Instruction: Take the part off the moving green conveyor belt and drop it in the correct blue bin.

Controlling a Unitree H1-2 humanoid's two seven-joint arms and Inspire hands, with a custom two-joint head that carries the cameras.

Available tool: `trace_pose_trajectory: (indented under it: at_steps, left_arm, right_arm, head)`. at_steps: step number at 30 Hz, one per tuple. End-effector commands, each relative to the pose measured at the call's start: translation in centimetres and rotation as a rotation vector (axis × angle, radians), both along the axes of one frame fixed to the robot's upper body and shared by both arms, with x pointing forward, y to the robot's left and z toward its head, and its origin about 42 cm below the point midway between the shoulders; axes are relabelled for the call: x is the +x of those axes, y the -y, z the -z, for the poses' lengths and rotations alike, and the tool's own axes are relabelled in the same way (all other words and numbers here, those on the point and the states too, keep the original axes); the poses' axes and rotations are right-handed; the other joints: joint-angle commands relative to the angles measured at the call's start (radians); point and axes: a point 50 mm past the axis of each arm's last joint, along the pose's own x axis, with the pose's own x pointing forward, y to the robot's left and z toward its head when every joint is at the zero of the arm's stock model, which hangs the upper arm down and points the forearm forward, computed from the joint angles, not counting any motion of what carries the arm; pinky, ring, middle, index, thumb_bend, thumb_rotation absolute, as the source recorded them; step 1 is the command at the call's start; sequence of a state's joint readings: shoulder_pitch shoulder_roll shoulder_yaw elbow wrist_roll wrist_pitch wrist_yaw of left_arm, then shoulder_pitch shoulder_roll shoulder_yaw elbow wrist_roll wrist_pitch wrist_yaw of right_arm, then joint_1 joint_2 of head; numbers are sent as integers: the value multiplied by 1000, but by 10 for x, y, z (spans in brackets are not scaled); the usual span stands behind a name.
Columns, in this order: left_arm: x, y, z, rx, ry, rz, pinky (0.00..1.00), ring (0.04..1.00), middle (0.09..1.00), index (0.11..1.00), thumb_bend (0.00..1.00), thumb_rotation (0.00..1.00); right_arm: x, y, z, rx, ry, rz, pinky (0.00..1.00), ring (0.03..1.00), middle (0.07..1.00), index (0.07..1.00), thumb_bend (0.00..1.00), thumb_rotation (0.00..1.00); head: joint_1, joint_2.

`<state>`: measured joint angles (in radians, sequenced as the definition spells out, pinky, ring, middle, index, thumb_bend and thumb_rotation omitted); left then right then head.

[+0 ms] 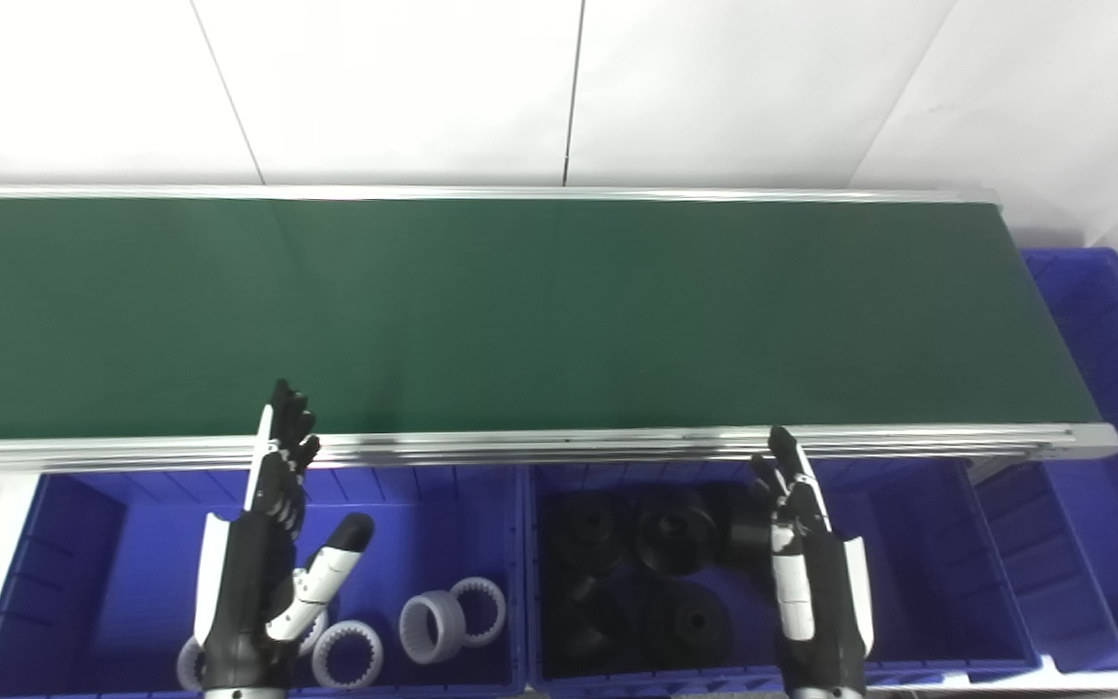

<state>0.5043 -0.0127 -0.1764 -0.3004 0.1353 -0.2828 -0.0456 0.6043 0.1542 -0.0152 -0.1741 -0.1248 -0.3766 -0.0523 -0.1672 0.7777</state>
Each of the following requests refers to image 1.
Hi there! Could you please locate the blue plastic bin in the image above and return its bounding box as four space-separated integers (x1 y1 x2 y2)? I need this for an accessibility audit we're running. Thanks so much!
520 458 1045 695
0 466 531 699
971 248 1118 673

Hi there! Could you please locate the green conveyor belt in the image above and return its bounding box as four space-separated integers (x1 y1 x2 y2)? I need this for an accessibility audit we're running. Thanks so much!
0 198 1102 443
0 184 1118 477

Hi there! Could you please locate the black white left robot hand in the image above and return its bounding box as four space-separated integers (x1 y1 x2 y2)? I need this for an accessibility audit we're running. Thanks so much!
192 379 376 695

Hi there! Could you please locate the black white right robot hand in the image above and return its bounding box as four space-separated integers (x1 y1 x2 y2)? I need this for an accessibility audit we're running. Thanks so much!
748 425 876 695

